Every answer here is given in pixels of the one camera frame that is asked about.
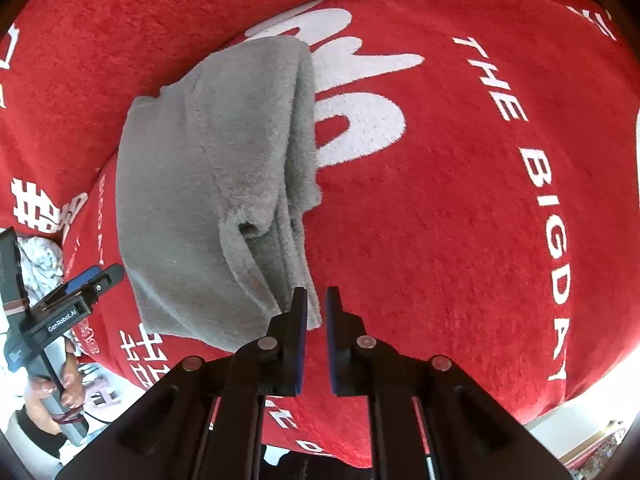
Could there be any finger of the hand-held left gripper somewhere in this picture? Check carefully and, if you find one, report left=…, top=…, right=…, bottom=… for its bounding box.
left=75, top=263, right=127, bottom=306
left=31, top=266, right=101, bottom=311

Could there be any patterned rug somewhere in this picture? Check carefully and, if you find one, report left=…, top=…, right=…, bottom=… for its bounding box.
left=560, top=417, right=631, bottom=471

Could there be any red printed blanket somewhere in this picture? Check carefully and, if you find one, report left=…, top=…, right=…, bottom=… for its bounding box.
left=0, top=0, right=640, bottom=470

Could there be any pink plastic stool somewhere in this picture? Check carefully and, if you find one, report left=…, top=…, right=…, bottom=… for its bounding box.
left=75, top=364, right=126, bottom=411

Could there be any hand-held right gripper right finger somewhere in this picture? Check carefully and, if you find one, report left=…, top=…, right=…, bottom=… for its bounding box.
left=325, top=286, right=573, bottom=480

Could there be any person's left hand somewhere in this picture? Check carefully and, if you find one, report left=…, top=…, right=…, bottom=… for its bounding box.
left=22, top=339, right=85, bottom=436

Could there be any person's left forearm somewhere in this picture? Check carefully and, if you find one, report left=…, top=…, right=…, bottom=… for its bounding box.
left=10, top=405, right=66, bottom=461

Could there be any white patterned cloth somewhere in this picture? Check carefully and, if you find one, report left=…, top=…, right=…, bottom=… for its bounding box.
left=16, top=235, right=66, bottom=307

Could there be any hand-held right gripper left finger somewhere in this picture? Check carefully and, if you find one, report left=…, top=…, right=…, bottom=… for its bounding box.
left=55, top=287, right=309, bottom=480

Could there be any grey fleece garment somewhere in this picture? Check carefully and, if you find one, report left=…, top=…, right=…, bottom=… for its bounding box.
left=115, top=36, right=325, bottom=353

